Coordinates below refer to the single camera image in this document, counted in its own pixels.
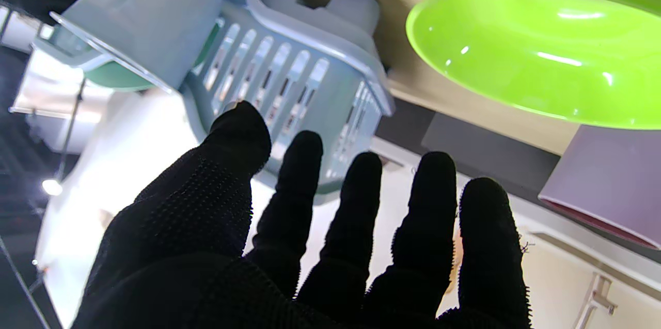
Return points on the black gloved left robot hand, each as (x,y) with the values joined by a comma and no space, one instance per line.
(196,256)

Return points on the pale green plate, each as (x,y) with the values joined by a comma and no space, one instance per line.
(111,78)

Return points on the lime green bowl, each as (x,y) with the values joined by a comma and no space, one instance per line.
(542,40)

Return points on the purple cup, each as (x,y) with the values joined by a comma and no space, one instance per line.
(609,184)

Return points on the blue cutlery holder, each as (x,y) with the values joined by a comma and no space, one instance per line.
(150,14)

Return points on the blue plastic dish rack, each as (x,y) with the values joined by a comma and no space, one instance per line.
(330,112)

